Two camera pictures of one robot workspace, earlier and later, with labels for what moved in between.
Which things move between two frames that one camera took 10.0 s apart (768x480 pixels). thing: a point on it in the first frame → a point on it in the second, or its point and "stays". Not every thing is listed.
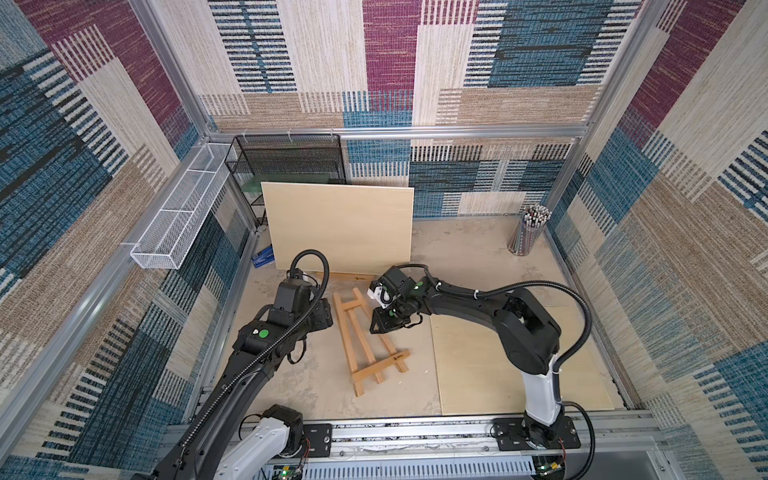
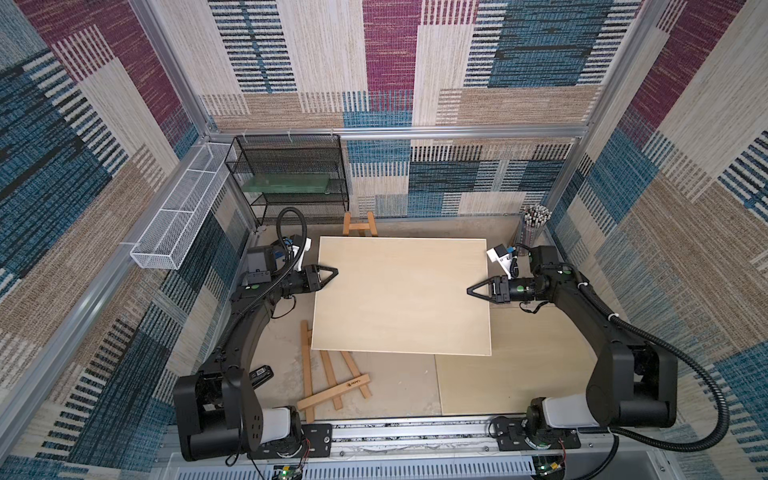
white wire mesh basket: (179, 219) stays
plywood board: (475, 375) stays
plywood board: (359, 228) → (403, 295)
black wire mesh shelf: (283, 158) stays
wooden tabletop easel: (368, 352) → (334, 391)
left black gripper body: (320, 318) → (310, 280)
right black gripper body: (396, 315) → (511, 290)
